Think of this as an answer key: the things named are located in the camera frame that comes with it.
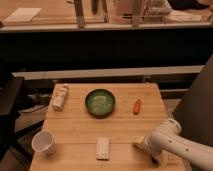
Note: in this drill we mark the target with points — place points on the white sponge block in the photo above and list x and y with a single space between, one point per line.
103 148

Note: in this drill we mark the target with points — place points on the white paper sheet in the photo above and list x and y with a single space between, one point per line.
22 14

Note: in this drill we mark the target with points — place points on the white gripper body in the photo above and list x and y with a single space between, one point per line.
157 156

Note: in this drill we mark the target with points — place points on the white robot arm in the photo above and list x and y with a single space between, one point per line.
166 136

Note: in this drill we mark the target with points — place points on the orange toy carrot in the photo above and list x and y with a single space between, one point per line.
137 107

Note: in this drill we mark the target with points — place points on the green ceramic bowl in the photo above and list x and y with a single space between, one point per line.
100 102

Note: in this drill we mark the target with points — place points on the black eraser block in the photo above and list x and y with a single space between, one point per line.
154 160

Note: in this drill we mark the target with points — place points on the black chair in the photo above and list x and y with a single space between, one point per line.
10 94

